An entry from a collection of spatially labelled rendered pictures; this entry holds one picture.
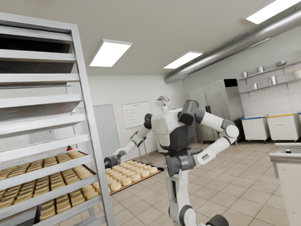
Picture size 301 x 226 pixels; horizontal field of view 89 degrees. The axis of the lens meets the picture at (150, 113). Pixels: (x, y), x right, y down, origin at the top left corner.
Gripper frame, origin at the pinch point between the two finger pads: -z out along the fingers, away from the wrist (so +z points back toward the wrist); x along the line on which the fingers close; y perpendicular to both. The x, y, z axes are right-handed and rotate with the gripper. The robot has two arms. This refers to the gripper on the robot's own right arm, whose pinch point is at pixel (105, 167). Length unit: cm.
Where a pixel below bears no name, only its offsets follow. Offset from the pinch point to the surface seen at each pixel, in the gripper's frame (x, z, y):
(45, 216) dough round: -1, -55, 4
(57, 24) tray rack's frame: 74, -51, 18
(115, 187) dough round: -0.4, -35.8, 23.7
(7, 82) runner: 51, -61, 2
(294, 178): -29, 19, 129
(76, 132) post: 29.1, -13.5, -9.2
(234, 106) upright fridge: 24, 414, 227
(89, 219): -28.5, -14.2, -9.6
